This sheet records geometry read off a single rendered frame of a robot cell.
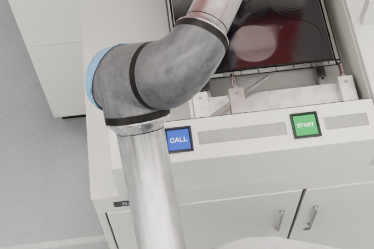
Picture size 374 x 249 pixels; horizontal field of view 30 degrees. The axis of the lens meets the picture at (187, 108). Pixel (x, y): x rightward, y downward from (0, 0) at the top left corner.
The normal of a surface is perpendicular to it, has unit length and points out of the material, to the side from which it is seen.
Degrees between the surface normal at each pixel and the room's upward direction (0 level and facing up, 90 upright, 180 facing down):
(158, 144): 51
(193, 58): 38
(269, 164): 90
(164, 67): 30
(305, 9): 0
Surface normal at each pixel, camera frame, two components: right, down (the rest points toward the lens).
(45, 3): 0.12, 0.87
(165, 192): 0.62, 0.02
